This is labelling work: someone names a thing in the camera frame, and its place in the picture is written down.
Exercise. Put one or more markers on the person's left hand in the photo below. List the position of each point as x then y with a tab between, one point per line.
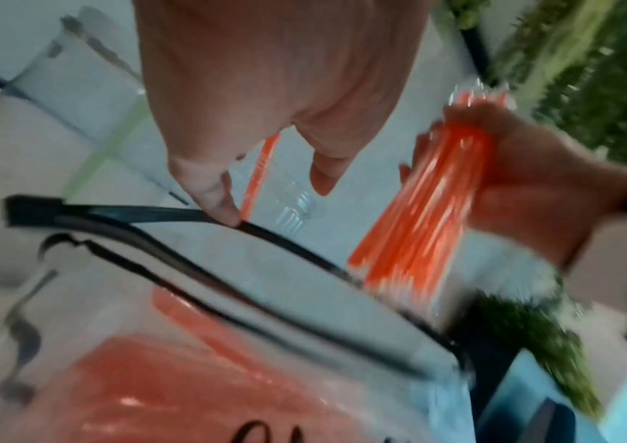
269	73

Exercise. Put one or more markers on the person's right hand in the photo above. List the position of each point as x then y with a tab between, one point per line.
543	186

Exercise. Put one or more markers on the bundle of orange straws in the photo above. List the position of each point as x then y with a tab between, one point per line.
428	203

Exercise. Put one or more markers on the clear zipper pouch black trim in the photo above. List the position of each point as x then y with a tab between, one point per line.
291	311

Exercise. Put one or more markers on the single orange straw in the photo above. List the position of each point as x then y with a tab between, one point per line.
258	173

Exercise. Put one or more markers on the clear plastic wrapper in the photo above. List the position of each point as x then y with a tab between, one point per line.
294	203

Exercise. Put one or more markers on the dark metal pole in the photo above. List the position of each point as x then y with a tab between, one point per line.
478	52

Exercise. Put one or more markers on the green plant bush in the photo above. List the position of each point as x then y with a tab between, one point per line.
543	346

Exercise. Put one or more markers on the green straw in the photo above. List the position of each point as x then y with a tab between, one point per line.
105	147

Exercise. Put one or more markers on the light blue box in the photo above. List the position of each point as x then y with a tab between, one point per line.
581	402

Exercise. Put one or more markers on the pile of orange straws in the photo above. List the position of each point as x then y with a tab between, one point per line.
182	380

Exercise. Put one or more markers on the green artificial plant wall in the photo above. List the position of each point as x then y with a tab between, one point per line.
592	65

